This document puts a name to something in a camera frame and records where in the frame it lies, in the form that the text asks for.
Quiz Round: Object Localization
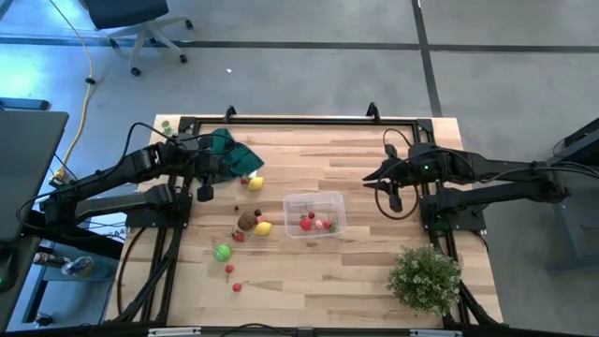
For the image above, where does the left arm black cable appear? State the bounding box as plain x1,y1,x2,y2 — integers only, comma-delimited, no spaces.
116,122,238,188

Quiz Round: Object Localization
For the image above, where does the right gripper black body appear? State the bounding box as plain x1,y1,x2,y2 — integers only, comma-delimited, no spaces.
384,143,425,214

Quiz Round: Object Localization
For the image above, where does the clear plastic tupperware container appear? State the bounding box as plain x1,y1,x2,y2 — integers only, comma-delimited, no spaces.
283,190,348,240

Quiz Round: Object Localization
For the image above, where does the white printed sheet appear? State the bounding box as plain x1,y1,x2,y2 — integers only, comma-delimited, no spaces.
86,212,130,242

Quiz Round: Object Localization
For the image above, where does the black office chair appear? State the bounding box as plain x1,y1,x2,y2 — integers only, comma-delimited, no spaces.
82,0,195,78

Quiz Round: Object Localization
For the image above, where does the dark grey desk top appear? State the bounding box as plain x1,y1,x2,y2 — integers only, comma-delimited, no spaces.
0,110,70,242

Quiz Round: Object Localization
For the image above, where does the clear plastic water bottle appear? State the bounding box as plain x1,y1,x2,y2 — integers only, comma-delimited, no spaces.
60,256,95,277

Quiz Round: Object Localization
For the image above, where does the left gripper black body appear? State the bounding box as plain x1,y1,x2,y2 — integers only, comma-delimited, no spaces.
190,139,221,204

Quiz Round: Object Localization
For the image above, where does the dark metal side table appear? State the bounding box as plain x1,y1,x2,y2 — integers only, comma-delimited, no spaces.
516,116,599,275

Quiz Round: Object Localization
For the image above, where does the black aluminium table frame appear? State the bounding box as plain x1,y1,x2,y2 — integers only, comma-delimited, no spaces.
105,101,504,329

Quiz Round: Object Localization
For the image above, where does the dark green cloth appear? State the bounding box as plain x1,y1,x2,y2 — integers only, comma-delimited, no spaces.
199,127,266,184

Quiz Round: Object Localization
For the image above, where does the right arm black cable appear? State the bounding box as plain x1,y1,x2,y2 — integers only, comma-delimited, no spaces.
373,127,421,222

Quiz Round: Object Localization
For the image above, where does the dark flat bar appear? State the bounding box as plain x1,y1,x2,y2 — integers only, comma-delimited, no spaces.
0,96,51,111

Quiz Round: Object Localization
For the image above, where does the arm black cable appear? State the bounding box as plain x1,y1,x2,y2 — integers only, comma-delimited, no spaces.
373,127,421,222
116,122,238,188

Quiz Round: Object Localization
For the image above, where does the silver metal bracket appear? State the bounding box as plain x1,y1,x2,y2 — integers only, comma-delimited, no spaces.
148,327,202,337
410,329,462,337

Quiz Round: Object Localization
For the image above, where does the yellow power cable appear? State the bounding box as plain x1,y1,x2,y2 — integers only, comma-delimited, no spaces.
48,0,95,182

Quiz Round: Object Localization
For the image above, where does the black floor cable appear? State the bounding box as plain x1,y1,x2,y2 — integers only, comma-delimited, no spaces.
115,227,144,317

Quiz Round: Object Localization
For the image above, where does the brown plastic kiwi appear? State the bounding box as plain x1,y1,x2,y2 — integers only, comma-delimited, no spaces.
237,212,258,232

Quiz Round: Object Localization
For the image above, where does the potted green plant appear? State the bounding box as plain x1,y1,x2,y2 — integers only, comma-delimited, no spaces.
386,242,464,317

